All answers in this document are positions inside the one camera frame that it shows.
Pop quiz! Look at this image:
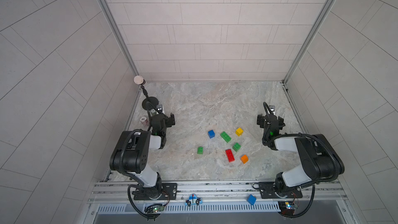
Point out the left circuit board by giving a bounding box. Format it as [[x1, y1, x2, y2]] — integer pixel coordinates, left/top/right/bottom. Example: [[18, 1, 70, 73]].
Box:
[[145, 203, 165, 214]]

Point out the right circuit board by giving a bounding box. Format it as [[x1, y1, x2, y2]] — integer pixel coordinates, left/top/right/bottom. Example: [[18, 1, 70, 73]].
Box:
[[278, 201, 298, 216]]

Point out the aluminium front rail frame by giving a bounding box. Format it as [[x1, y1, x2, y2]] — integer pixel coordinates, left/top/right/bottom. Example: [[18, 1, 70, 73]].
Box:
[[88, 180, 346, 214]]

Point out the blue cube on rail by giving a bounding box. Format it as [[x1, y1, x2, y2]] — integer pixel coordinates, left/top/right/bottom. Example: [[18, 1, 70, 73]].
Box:
[[247, 195, 257, 205]]

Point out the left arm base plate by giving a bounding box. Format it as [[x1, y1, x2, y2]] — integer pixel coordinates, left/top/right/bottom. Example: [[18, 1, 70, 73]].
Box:
[[131, 183, 177, 201]]

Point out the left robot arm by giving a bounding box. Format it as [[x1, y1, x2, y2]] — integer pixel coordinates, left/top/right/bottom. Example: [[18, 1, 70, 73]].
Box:
[[109, 114, 177, 200]]

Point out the blue car toy sticker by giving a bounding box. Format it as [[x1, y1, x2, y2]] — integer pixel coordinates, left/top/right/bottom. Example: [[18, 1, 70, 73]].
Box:
[[185, 194, 203, 207]]

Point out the orange square lego brick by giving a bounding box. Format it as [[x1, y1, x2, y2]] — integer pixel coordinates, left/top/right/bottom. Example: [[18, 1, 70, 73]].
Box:
[[240, 155, 248, 164]]

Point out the blue square lego brick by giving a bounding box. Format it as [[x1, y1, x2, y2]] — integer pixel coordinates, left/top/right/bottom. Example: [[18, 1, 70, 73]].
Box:
[[208, 130, 215, 139]]

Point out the small green lego brick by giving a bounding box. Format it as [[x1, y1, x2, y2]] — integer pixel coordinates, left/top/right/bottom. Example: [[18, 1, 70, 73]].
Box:
[[232, 143, 241, 152], [197, 147, 204, 155]]

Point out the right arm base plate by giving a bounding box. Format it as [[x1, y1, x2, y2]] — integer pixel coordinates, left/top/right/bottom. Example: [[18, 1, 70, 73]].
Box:
[[258, 182, 303, 199]]

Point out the pink white small cup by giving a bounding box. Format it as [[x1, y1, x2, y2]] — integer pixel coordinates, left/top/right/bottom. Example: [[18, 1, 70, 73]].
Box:
[[140, 116, 150, 128]]

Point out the long green lego brick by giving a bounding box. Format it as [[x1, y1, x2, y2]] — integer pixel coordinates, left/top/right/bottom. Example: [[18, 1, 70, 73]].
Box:
[[220, 131, 231, 143]]

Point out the circuit board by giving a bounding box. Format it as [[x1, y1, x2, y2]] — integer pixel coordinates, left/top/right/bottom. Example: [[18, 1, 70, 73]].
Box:
[[145, 203, 165, 214], [278, 201, 298, 216]]

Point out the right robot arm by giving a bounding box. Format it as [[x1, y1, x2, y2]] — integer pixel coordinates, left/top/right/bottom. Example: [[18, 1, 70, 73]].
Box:
[[257, 102, 345, 199]]

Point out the black microphone stand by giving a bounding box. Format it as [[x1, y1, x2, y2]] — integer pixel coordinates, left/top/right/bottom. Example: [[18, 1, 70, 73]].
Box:
[[134, 75, 159, 111]]

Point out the long red lego brick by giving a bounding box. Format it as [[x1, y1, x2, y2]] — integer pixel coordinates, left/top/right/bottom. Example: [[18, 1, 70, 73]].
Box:
[[226, 149, 235, 162]]

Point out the yellow square lego brick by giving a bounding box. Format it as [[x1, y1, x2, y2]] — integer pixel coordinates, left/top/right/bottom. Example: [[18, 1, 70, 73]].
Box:
[[235, 128, 244, 136]]

